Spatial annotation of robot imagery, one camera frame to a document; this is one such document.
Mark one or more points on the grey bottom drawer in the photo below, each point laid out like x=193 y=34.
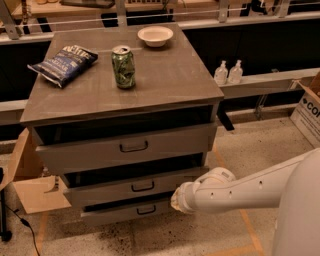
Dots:
x=128 y=209

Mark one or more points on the grey drawer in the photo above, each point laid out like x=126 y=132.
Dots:
x=128 y=209
x=133 y=148
x=131 y=188

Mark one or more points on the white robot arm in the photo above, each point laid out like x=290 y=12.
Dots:
x=292 y=187

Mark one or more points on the grey drawer cabinet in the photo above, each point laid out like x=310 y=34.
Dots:
x=172 y=89

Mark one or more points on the grey middle drawer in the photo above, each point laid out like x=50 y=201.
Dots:
x=131 y=188

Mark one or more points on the grey top drawer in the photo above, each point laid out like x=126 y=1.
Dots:
x=133 y=148

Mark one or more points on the green soda can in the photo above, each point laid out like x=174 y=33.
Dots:
x=123 y=66

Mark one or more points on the left clear sanitizer bottle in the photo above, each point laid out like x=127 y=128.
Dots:
x=221 y=73

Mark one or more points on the clear sanitizer bottle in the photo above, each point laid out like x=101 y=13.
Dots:
x=221 y=73
x=235 y=73

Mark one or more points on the right clear sanitizer bottle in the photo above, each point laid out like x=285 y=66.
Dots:
x=235 y=73

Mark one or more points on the white bowl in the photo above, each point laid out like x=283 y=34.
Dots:
x=155 y=36

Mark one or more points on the blue chip bag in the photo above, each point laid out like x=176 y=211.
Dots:
x=65 y=65

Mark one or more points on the brown cardboard box left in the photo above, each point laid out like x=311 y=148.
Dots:
x=37 y=190

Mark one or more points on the white printed cardboard box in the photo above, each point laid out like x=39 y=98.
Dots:
x=306 y=115

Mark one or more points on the metal railing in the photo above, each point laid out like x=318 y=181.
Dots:
x=251 y=85

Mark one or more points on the black stand base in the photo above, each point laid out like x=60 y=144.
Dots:
x=5 y=233

